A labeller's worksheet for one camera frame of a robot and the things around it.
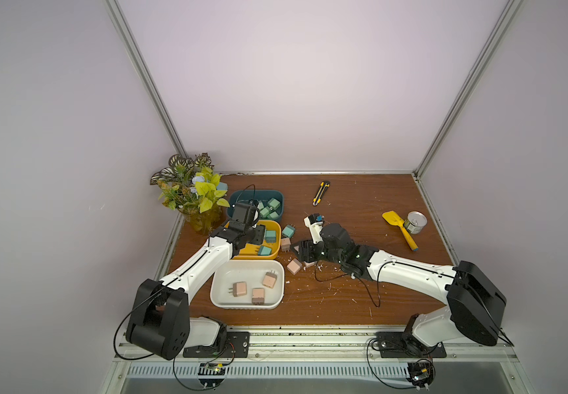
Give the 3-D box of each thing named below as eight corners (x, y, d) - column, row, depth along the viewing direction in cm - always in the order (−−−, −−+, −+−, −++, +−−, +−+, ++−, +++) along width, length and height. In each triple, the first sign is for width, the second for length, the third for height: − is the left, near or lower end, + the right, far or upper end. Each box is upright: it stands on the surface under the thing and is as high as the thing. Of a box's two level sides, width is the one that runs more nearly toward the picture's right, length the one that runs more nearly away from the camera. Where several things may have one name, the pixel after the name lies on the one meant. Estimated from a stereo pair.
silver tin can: (407, 234, 99) (412, 227, 95) (401, 218, 105) (406, 211, 100) (425, 234, 99) (431, 227, 95) (418, 218, 105) (423, 211, 100)
